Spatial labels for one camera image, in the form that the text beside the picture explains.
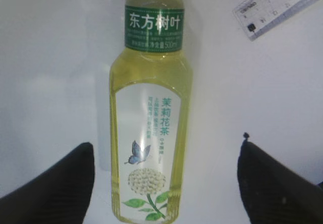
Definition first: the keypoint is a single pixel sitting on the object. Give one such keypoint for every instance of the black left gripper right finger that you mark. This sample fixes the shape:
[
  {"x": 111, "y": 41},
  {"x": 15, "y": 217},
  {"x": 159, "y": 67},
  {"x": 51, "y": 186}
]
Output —
[{"x": 272, "y": 193}]

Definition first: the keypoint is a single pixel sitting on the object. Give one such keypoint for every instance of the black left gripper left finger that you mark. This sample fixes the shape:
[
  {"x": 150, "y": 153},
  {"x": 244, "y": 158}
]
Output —
[{"x": 61, "y": 194}]

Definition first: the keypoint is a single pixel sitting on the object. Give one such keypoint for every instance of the jasmine tea bottle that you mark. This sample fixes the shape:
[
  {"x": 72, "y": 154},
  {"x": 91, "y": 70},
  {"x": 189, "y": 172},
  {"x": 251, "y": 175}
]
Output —
[{"x": 150, "y": 87}]

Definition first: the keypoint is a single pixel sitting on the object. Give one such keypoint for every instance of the clear plastic ruler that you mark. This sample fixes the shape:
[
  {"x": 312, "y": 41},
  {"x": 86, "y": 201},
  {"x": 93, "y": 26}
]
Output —
[{"x": 257, "y": 17}]

